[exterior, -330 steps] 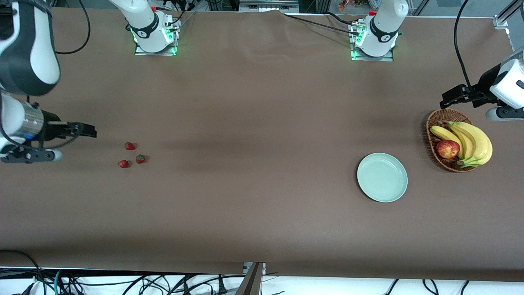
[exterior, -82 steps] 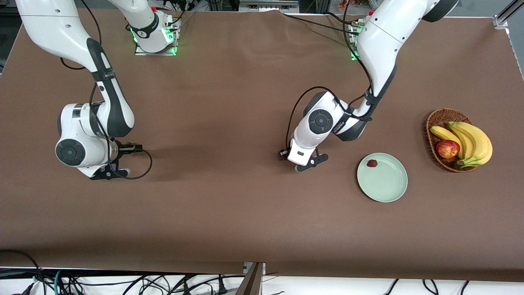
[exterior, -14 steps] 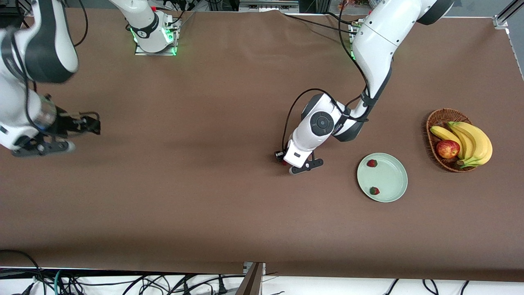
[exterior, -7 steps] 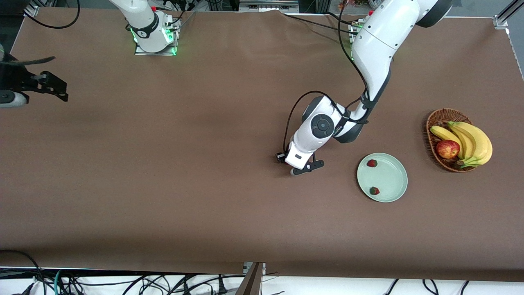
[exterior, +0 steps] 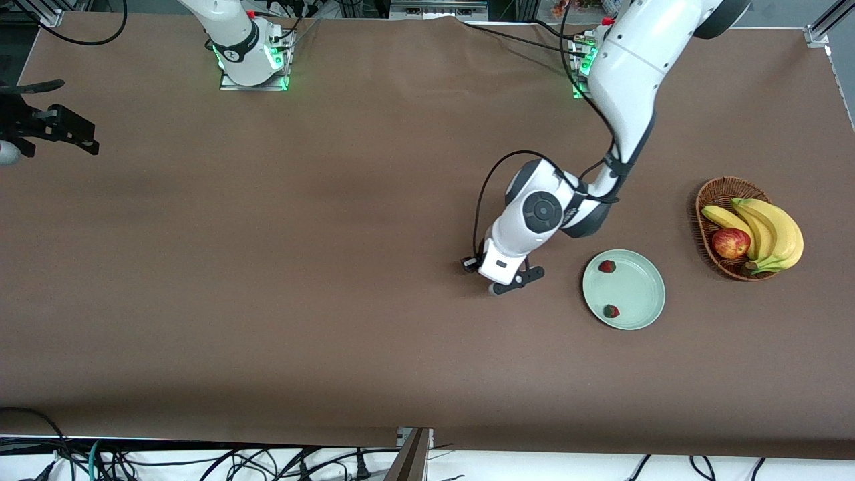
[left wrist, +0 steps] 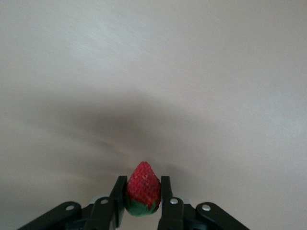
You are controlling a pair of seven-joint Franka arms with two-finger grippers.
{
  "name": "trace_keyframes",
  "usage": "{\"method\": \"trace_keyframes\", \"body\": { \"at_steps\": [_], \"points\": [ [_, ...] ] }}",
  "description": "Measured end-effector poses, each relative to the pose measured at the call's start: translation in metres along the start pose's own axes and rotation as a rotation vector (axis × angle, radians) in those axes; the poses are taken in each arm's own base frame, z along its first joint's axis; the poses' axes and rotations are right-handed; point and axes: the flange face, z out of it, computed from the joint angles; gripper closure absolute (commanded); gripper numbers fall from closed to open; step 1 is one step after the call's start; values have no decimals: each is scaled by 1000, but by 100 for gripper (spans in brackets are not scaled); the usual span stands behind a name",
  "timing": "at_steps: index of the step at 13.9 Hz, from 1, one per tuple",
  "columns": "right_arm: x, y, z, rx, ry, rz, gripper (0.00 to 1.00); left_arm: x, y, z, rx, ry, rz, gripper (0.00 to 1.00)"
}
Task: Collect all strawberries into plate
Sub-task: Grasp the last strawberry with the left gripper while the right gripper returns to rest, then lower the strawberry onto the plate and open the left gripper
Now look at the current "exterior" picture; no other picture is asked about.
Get aluminium frame rail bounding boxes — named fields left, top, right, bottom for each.
left=389, top=0, right=488, bottom=19

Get black cable lying on cover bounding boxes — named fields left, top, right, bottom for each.
left=464, top=22, right=588, bottom=57

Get red apple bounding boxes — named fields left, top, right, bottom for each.
left=711, top=228, right=751, bottom=260

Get yellow banana bunch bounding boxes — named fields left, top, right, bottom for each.
left=701, top=198, right=804, bottom=275

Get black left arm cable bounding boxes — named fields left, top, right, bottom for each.
left=472, top=0, right=622, bottom=261

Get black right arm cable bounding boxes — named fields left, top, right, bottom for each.
left=13, top=0, right=129, bottom=47

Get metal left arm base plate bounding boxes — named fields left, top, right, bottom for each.
left=571, top=37, right=595, bottom=100

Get large table cover sheet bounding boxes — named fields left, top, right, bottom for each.
left=0, top=12, right=855, bottom=462

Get aluminium profile post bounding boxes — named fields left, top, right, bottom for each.
left=384, top=428, right=434, bottom=481

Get light green round plate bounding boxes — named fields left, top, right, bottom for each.
left=582, top=249, right=667, bottom=331

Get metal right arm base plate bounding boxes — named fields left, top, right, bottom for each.
left=219, top=30, right=295, bottom=92

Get brown wicker basket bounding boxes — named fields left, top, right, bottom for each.
left=695, top=177, right=782, bottom=282

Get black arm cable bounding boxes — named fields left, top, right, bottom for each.
left=13, top=0, right=129, bottom=47
left=472, top=0, right=622, bottom=261

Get black looped floor cable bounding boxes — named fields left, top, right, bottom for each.
left=0, top=408, right=75, bottom=481

